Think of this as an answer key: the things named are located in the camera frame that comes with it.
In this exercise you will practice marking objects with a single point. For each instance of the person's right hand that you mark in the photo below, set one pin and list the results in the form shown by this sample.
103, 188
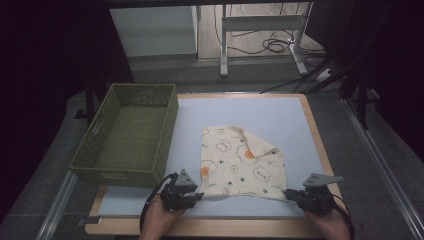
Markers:
328, 225

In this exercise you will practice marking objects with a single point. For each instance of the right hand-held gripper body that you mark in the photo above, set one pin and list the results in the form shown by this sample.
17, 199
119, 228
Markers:
318, 196

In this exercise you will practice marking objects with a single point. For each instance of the black metal stand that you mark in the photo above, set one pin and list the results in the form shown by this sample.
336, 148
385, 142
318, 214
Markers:
361, 100
89, 100

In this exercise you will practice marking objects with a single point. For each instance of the white cabinet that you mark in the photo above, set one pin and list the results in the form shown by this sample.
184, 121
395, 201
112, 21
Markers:
153, 31

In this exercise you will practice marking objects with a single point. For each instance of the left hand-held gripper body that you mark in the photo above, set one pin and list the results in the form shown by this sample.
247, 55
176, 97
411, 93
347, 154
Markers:
176, 193

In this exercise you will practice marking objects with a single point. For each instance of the cream printed cloth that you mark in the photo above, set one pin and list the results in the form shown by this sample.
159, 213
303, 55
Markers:
240, 163

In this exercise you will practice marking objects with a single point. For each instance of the white power strip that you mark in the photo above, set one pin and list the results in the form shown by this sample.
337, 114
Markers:
324, 74

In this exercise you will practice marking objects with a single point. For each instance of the white metal desk frame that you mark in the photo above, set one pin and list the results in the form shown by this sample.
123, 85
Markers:
260, 23

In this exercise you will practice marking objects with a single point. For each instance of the person's left hand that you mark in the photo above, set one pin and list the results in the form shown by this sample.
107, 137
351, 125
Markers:
158, 220

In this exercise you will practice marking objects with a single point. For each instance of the aluminium rail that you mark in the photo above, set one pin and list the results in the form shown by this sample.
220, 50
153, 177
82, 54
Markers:
383, 166
55, 206

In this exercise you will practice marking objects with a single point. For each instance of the green woven basket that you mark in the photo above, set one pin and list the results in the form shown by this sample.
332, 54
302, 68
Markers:
133, 146

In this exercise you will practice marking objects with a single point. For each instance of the light blue foam mat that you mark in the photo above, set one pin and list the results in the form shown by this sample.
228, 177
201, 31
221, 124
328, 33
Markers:
266, 110

